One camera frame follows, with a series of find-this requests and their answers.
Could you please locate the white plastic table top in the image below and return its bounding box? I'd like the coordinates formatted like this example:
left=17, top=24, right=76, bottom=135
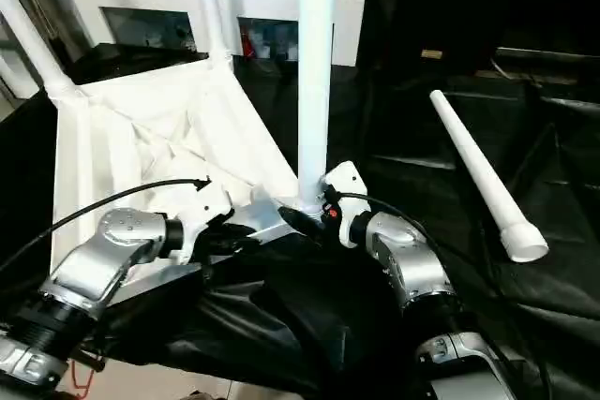
left=49, top=52, right=331, bottom=290

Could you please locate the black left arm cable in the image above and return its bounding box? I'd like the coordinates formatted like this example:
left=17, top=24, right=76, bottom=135
left=0, top=177, right=213, bottom=275

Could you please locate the black plastic mat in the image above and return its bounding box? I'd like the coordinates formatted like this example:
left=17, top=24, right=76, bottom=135
left=0, top=42, right=600, bottom=400

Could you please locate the red floor cable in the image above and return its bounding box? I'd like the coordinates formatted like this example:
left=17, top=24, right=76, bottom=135
left=75, top=363, right=97, bottom=397

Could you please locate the black bench with silver rail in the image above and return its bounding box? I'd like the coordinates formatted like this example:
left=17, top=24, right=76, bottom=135
left=491, top=44, right=600, bottom=115

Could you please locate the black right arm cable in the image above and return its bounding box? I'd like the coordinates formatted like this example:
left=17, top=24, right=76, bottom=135
left=326, top=190, right=556, bottom=400

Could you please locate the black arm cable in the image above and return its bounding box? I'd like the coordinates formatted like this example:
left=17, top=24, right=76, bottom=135
left=0, top=177, right=213, bottom=275
left=326, top=190, right=556, bottom=400

